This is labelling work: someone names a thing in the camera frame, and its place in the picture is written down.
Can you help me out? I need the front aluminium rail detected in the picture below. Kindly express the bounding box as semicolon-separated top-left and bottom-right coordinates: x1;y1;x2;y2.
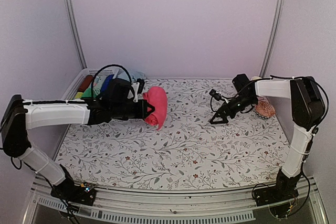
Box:
23;177;329;223

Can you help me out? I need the left aluminium post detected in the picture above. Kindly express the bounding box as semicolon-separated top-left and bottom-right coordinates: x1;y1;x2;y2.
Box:
64;0;87;69

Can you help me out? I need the yellow rolled towel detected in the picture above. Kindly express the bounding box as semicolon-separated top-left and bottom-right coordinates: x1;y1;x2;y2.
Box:
75;92;83;99

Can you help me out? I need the light blue towel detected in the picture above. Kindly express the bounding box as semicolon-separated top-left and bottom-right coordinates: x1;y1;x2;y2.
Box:
117;70;146;82

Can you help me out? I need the pink towel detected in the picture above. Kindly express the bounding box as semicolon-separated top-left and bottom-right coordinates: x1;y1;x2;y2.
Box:
142;86;167;130

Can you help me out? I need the white plastic basket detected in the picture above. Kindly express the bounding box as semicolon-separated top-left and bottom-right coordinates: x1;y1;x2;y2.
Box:
61;67;119;100

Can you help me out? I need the cream mug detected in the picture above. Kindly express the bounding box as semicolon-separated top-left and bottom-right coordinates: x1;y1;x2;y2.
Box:
251;76;262;81

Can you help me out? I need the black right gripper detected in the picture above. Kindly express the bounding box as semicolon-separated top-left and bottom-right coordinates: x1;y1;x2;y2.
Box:
211;94;256;124

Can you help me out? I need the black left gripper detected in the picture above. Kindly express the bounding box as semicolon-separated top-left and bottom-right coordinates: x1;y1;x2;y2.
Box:
113;101;155;120

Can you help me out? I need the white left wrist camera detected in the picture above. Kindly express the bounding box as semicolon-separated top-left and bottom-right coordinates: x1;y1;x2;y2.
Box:
131;79;145;103

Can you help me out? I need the aluminium post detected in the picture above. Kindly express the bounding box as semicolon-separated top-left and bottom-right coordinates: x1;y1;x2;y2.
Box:
64;0;87;69
259;0;285;77

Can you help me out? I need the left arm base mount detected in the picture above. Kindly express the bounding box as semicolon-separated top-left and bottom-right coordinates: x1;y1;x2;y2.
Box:
50;181;97;206

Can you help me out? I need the left black cable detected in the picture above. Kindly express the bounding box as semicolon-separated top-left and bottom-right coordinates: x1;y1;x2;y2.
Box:
90;63;133;99

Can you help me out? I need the teal patterned rolled towel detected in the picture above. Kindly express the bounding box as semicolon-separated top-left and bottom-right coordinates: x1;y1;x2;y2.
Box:
92;76;107;95

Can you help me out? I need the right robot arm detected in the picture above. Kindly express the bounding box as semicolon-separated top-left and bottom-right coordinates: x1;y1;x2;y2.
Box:
209;74;330;201

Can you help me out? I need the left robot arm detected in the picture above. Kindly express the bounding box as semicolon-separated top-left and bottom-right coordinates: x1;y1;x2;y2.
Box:
1;79;155;200

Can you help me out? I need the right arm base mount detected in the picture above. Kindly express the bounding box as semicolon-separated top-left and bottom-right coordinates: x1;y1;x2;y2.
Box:
251;186;299;206

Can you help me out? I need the right aluminium post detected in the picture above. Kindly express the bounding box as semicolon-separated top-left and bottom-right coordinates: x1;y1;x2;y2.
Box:
259;0;285;77

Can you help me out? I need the dark red rolled towel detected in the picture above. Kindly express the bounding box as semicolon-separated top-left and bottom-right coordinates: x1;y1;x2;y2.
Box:
78;75;93;92

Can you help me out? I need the floral tablecloth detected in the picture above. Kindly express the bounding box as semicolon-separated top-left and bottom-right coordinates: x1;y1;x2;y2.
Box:
56;79;289;190

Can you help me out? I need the blue rolled towel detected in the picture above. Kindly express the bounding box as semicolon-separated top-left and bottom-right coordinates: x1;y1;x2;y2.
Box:
100;74;114;93

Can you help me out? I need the green rolled towel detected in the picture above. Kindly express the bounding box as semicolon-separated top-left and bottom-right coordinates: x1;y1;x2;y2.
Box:
81;87;97;99

